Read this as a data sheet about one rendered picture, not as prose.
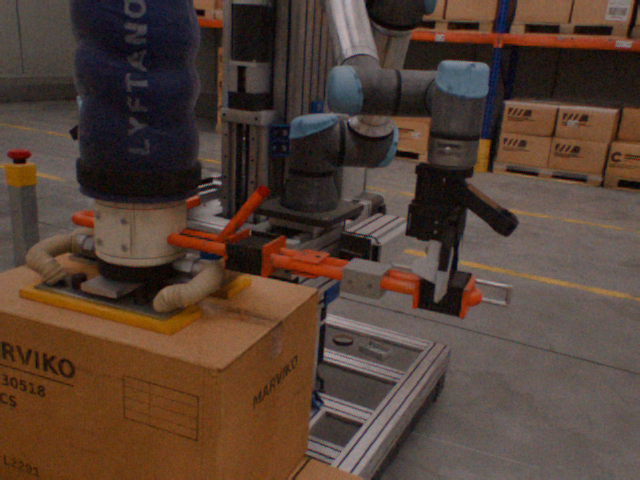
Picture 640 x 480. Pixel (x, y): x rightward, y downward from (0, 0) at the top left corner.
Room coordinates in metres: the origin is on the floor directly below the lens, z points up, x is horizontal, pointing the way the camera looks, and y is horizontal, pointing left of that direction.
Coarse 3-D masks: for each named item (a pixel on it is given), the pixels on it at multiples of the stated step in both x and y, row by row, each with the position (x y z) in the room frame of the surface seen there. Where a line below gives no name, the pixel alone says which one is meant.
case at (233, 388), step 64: (64, 256) 1.37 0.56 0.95; (0, 320) 1.07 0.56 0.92; (64, 320) 1.04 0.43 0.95; (256, 320) 1.09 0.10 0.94; (0, 384) 1.08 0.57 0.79; (64, 384) 1.02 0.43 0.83; (128, 384) 0.97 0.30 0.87; (192, 384) 0.92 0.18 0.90; (256, 384) 1.01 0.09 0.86; (0, 448) 1.08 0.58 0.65; (64, 448) 1.02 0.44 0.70; (128, 448) 0.97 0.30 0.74; (192, 448) 0.92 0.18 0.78; (256, 448) 1.02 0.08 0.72
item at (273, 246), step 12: (228, 240) 1.08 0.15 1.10; (240, 240) 1.12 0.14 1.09; (252, 240) 1.12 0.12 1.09; (264, 240) 1.13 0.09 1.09; (276, 240) 1.09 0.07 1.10; (228, 252) 1.08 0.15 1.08; (240, 252) 1.06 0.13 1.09; (252, 252) 1.05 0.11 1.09; (264, 252) 1.05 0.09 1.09; (276, 252) 1.09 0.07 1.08; (228, 264) 1.07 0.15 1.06; (240, 264) 1.06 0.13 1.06; (252, 264) 1.06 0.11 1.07; (264, 264) 1.05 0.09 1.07; (264, 276) 1.05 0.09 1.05
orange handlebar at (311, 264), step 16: (80, 224) 1.22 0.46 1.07; (176, 240) 1.14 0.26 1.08; (192, 240) 1.13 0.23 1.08; (272, 256) 1.07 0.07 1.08; (288, 256) 1.09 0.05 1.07; (304, 256) 1.06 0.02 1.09; (320, 256) 1.06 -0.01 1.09; (304, 272) 1.04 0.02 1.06; (320, 272) 1.03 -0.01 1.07; (336, 272) 1.02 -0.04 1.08; (400, 272) 1.02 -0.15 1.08; (384, 288) 0.98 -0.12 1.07; (400, 288) 0.97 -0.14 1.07
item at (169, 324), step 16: (32, 288) 1.13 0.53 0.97; (48, 288) 1.12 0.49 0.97; (64, 288) 1.13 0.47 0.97; (80, 288) 1.13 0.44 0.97; (144, 288) 1.09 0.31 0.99; (48, 304) 1.10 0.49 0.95; (64, 304) 1.09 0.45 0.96; (80, 304) 1.08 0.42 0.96; (96, 304) 1.08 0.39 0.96; (112, 304) 1.07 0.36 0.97; (128, 304) 1.07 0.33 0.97; (144, 304) 1.08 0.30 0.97; (112, 320) 1.05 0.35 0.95; (128, 320) 1.04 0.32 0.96; (144, 320) 1.02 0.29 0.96; (160, 320) 1.03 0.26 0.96; (176, 320) 1.03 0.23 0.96; (192, 320) 1.06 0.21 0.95
